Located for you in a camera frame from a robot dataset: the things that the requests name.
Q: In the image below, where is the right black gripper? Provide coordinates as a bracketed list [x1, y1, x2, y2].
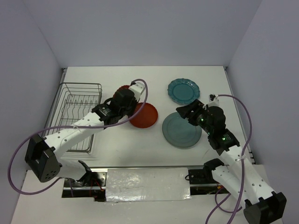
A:
[176, 98, 213, 134]

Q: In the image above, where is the teal scalloped plate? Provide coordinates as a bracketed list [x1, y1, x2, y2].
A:
[167, 78, 200, 105]

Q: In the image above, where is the orange fluted plate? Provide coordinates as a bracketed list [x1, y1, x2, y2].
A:
[129, 103, 158, 128]

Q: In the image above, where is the grey-green round plate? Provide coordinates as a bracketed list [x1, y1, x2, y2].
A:
[162, 112, 202, 149]

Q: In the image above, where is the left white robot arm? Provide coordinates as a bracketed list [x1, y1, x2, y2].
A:
[25, 89, 140, 186]

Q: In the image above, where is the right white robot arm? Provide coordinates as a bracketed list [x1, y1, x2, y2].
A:
[176, 98, 287, 224]

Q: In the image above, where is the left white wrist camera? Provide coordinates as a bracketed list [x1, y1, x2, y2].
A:
[128, 81, 145, 98]

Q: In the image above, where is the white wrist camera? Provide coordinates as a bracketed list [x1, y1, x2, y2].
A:
[207, 94, 219, 107]
[128, 81, 145, 98]

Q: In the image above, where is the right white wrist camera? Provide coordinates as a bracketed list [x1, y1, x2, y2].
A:
[207, 94, 219, 107]

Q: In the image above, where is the metal wire dish rack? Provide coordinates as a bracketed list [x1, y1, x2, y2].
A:
[45, 82, 102, 158]

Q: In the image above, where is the silver foil-covered base rail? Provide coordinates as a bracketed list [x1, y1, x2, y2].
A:
[62, 167, 222, 203]

